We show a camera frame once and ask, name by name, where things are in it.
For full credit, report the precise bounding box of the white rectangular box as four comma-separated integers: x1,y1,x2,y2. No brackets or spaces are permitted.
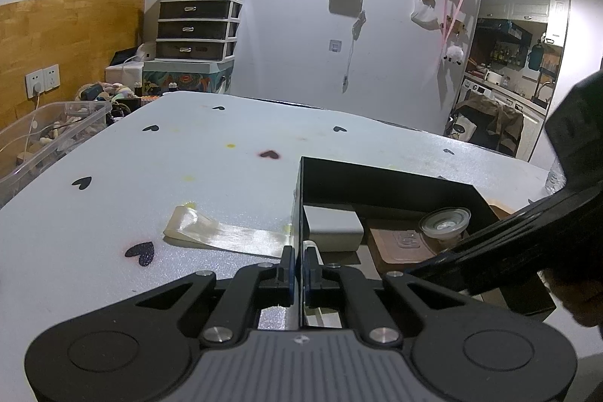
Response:
303,205,364,253

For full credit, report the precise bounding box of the black storage box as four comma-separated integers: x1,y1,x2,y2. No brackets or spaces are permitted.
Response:
290,155,558,322

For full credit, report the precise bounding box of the clear water bottle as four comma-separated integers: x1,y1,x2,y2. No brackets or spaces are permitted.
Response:
545,159,566,195

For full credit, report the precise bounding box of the clear lidded small cup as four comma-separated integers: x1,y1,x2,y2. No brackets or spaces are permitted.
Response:
419,208,471,249

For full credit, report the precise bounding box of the white plush toy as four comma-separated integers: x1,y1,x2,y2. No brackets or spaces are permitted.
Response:
442,45,465,65

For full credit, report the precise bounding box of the clear plastic storage bin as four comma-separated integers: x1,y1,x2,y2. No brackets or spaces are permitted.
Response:
1,101,112,205

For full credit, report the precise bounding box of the three-drawer plastic cabinet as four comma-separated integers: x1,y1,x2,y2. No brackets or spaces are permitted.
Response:
155,0,242,62

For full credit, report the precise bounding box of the brown case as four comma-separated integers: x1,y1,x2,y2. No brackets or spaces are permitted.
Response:
367,228,442,266

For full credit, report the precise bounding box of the white wall socket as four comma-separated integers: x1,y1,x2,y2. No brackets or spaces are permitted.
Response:
24,64,60,99

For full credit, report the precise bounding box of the clear plastic packet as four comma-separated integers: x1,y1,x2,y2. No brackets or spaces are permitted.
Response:
164,202,300,258

